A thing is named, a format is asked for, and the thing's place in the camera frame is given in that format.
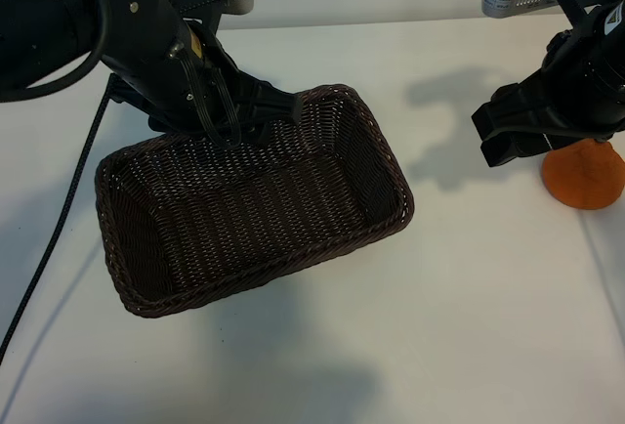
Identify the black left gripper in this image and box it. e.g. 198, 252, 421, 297
110, 22, 304, 147

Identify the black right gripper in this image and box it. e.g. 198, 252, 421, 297
472, 27, 625, 169

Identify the orange fruit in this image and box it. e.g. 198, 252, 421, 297
541, 138, 625, 210

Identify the dark brown woven basket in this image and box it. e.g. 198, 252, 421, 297
94, 83, 416, 318

